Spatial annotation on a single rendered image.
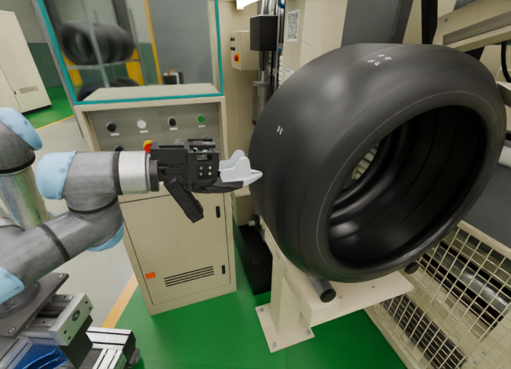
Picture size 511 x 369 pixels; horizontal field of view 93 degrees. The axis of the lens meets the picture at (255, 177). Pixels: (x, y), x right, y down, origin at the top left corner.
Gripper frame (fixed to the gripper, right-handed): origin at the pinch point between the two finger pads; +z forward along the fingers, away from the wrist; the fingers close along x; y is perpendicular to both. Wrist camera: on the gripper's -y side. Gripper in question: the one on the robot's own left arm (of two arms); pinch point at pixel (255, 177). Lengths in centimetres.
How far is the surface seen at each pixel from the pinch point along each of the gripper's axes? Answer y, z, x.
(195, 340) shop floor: -125, -8, 39
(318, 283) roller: -28.7, 18.8, -7.4
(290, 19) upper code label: 33, 18, 34
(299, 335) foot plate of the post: -117, 48, 23
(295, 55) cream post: 23.4, 19.2, 29.5
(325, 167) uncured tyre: 7.7, 7.4, -11.6
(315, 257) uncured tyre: -13.2, 11.0, -11.9
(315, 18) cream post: 32.7, 21.5, 26.2
